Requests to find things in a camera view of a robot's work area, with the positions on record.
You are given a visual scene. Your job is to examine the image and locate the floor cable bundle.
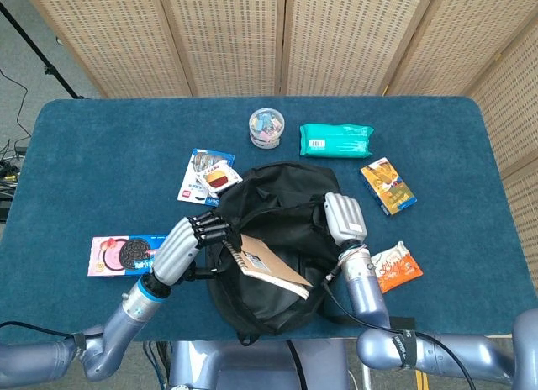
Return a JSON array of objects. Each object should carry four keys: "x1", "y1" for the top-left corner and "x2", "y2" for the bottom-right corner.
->
[{"x1": 0, "y1": 68, "x2": 33, "y2": 223}]

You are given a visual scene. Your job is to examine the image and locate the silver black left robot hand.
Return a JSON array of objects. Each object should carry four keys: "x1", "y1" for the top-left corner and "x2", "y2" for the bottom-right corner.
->
[{"x1": 150, "y1": 210, "x2": 232, "y2": 287}]

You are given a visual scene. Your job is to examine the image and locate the blue plush table cloth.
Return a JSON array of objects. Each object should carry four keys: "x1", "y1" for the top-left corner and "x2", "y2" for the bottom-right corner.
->
[{"x1": 0, "y1": 96, "x2": 538, "y2": 345}]

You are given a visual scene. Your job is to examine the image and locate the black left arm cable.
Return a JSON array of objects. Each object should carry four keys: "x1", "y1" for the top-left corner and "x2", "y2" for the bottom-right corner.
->
[{"x1": 0, "y1": 320, "x2": 85, "y2": 340}]

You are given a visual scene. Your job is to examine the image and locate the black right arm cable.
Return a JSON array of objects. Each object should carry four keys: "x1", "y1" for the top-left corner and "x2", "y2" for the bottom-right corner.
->
[{"x1": 321, "y1": 267, "x2": 478, "y2": 390}]

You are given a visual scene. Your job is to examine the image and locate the clear plastic candy jar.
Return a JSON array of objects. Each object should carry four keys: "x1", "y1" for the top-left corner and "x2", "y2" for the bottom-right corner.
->
[{"x1": 247, "y1": 107, "x2": 286, "y2": 150}]

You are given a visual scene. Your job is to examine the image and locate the black stand pole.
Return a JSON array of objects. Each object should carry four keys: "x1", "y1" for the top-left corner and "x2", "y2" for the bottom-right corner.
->
[{"x1": 0, "y1": 1, "x2": 87, "y2": 100}]

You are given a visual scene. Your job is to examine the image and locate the kraft cover spiral notebook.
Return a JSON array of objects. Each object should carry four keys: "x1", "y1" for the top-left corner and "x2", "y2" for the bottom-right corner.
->
[{"x1": 222, "y1": 233, "x2": 314, "y2": 301}]

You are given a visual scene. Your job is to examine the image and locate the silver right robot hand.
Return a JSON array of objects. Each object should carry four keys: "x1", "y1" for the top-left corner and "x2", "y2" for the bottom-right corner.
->
[{"x1": 323, "y1": 192, "x2": 369, "y2": 245}]

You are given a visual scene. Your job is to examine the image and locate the teal wet wipes pack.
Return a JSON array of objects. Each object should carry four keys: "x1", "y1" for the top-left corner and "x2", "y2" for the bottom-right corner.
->
[{"x1": 298, "y1": 123, "x2": 375, "y2": 159}]

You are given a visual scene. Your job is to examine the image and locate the black fabric backpack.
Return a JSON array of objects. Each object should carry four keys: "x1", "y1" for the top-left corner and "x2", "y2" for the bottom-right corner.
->
[{"x1": 205, "y1": 161, "x2": 351, "y2": 347}]

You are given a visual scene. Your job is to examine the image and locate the blue Oreo cookie box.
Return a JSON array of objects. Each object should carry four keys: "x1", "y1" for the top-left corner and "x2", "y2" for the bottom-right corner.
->
[{"x1": 87, "y1": 234, "x2": 170, "y2": 278}]

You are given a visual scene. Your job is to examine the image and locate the blue-grey robot torso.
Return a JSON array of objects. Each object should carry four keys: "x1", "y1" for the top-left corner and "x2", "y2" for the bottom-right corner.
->
[{"x1": 167, "y1": 338, "x2": 351, "y2": 390}]

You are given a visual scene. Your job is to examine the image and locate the yellow blue biscuit box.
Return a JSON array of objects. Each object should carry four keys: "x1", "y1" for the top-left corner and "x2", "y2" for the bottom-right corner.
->
[{"x1": 360, "y1": 156, "x2": 419, "y2": 217}]

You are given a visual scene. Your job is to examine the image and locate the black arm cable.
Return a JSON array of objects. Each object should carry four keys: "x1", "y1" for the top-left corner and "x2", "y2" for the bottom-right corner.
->
[
  {"x1": 0, "y1": 320, "x2": 85, "y2": 340},
  {"x1": 321, "y1": 267, "x2": 478, "y2": 390}
]

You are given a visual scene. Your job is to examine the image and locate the white blue blister card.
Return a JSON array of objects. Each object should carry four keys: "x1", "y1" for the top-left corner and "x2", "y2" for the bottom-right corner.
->
[{"x1": 177, "y1": 148, "x2": 236, "y2": 208}]

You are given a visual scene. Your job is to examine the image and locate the small red white snack packet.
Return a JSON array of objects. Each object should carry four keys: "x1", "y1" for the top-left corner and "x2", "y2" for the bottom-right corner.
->
[{"x1": 195, "y1": 161, "x2": 244, "y2": 193}]

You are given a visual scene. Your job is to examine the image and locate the orange white snack bag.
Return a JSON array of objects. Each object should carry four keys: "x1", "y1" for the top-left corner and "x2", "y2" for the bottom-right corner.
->
[{"x1": 369, "y1": 240, "x2": 424, "y2": 295}]

